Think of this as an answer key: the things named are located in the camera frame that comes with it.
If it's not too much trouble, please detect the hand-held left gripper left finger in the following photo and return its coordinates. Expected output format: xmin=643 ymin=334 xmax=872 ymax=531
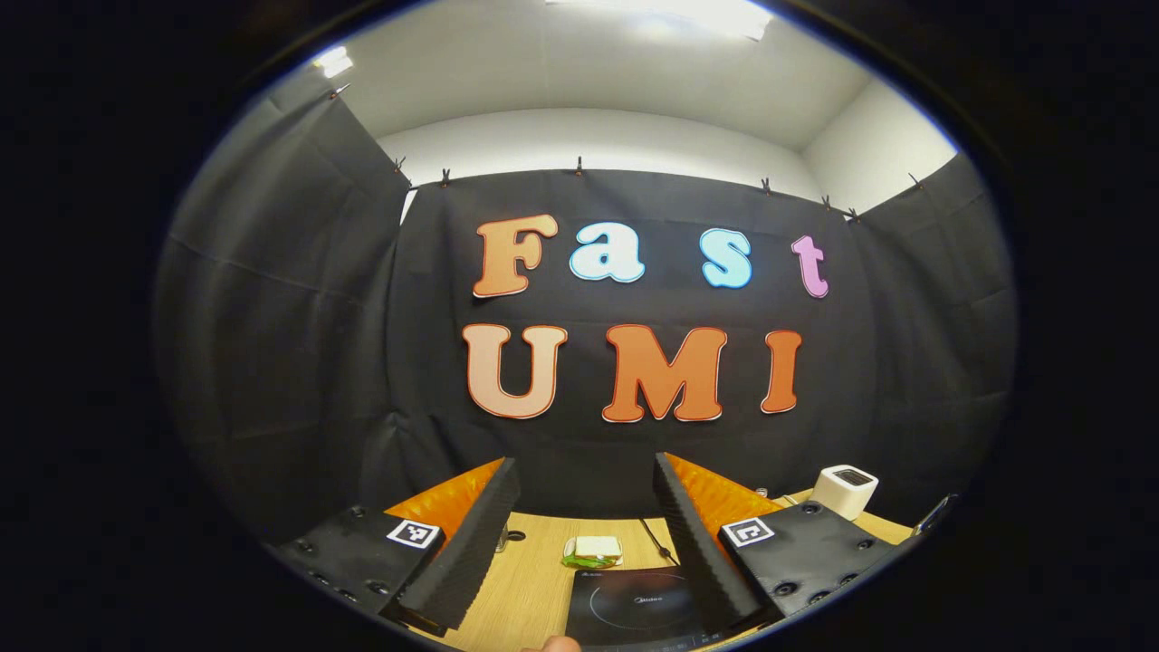
xmin=265 ymin=456 xmax=524 ymax=637

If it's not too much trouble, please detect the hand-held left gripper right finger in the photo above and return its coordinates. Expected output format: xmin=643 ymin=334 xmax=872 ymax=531
xmin=653 ymin=452 xmax=914 ymax=638

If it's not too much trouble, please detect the black induction cooktop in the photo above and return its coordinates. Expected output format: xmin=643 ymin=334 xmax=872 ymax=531
xmin=565 ymin=566 xmax=727 ymax=649

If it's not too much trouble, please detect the small white plate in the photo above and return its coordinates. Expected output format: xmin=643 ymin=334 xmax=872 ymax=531
xmin=560 ymin=536 xmax=626 ymax=571

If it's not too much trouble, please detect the white toaster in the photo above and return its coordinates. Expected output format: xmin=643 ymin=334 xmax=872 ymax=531
xmin=809 ymin=465 xmax=880 ymax=523

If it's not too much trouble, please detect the row of black clips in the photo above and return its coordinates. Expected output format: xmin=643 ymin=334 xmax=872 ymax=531
xmin=330 ymin=83 xmax=925 ymax=224

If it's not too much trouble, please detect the ceiling light panel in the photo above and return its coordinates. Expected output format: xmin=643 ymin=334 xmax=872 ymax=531
xmin=543 ymin=0 xmax=772 ymax=43
xmin=312 ymin=45 xmax=355 ymax=81

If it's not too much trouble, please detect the black power cable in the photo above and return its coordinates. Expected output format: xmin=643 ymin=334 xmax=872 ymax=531
xmin=638 ymin=517 xmax=679 ymax=565

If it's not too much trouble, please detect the grey metal frame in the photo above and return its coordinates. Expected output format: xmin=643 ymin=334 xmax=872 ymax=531
xmin=912 ymin=493 xmax=960 ymax=538

